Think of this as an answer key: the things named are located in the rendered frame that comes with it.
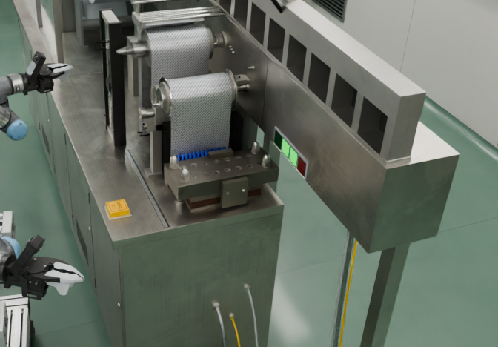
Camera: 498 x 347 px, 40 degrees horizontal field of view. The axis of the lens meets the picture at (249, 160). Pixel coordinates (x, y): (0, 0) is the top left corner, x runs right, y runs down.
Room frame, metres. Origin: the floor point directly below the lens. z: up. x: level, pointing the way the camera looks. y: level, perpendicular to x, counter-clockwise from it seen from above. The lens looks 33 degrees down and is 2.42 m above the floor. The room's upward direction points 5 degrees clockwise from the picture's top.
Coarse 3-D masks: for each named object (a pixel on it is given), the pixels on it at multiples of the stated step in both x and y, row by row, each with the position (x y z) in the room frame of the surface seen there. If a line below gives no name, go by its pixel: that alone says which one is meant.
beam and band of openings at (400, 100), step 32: (224, 0) 2.64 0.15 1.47; (256, 0) 2.32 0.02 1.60; (256, 32) 2.38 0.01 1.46; (288, 32) 2.09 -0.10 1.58; (320, 32) 1.93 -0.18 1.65; (288, 64) 2.09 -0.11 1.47; (320, 64) 1.97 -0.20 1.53; (352, 64) 1.75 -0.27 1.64; (384, 64) 1.73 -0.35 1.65; (320, 96) 1.89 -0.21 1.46; (352, 96) 1.85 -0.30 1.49; (384, 96) 1.60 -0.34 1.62; (416, 96) 1.57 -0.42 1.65; (352, 128) 1.71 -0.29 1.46; (384, 128) 1.69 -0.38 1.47; (416, 128) 1.58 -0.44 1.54; (384, 160) 1.55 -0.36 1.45
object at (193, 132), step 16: (208, 112) 2.20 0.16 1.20; (224, 112) 2.23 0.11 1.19; (176, 128) 2.15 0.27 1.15; (192, 128) 2.17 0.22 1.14; (208, 128) 2.20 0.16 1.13; (224, 128) 2.23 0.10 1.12; (176, 144) 2.15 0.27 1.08; (192, 144) 2.17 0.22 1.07; (208, 144) 2.20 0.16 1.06; (224, 144) 2.23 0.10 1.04
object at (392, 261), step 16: (272, 144) 2.48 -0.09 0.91; (384, 256) 1.70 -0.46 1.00; (400, 256) 1.68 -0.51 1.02; (384, 272) 1.69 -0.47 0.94; (400, 272) 1.69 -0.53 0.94; (384, 288) 1.67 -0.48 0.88; (384, 304) 1.67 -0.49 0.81; (368, 320) 1.70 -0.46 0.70; (384, 320) 1.68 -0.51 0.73; (368, 336) 1.69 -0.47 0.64; (384, 336) 1.69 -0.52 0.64
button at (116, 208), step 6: (108, 204) 1.95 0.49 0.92; (114, 204) 1.95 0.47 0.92; (120, 204) 1.96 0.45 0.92; (126, 204) 1.96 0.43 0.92; (108, 210) 1.92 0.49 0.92; (114, 210) 1.92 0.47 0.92; (120, 210) 1.92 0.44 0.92; (126, 210) 1.93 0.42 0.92; (114, 216) 1.90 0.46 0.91; (120, 216) 1.91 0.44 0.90
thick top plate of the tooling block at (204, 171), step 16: (192, 160) 2.12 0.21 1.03; (208, 160) 2.13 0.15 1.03; (224, 160) 2.14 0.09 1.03; (240, 160) 2.15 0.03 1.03; (256, 160) 2.16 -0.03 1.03; (272, 160) 2.17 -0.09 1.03; (176, 176) 2.01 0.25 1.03; (192, 176) 2.02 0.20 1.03; (208, 176) 2.02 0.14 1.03; (224, 176) 2.03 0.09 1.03; (240, 176) 2.05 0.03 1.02; (256, 176) 2.08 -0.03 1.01; (272, 176) 2.11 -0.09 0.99; (176, 192) 1.95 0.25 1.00; (192, 192) 1.97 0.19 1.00; (208, 192) 1.99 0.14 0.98
